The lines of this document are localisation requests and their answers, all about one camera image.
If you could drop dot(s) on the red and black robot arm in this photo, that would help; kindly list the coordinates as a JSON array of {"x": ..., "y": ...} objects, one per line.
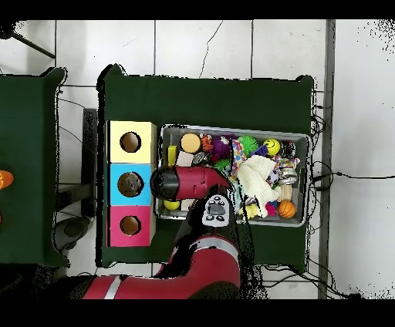
[{"x": 203, "y": 182}]

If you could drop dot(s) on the wooden box with three holes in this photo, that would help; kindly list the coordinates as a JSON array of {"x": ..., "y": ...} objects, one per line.
[{"x": 145, "y": 185}]

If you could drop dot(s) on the clear mesh bin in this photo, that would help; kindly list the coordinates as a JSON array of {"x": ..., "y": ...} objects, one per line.
[{"x": 290, "y": 221}]

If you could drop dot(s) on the purple spiky ball with eyes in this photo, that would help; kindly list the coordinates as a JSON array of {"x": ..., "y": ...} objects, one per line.
[{"x": 222, "y": 147}]

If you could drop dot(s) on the polka dot cloth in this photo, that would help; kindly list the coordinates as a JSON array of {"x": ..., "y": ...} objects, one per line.
[{"x": 237, "y": 154}]

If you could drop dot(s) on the plain yellow ball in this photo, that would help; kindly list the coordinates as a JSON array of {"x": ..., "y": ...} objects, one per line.
[{"x": 172, "y": 205}]

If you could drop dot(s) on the green spiky ball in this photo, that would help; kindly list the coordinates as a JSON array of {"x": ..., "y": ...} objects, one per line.
[{"x": 247, "y": 144}]

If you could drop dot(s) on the cream knitted cloth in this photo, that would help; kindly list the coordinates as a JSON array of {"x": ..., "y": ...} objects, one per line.
[{"x": 259, "y": 176}]

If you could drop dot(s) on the yellow smiley ball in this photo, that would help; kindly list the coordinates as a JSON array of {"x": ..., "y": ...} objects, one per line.
[{"x": 271, "y": 147}]

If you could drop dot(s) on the small orange basketball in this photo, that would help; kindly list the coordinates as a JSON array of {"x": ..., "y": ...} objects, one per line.
[{"x": 287, "y": 209}]

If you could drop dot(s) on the green cloth side table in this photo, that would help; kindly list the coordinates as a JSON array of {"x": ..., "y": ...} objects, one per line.
[{"x": 31, "y": 136}]

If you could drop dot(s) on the small orange object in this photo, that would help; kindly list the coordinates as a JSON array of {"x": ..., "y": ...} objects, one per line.
[{"x": 5, "y": 180}]

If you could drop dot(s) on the black tripod stand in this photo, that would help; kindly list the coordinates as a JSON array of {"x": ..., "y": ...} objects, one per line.
[{"x": 6, "y": 29}]

